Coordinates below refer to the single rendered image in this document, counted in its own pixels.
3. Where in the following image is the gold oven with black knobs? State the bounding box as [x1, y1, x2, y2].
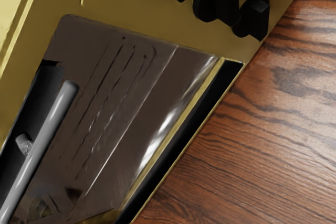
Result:
[0, 0, 299, 224]

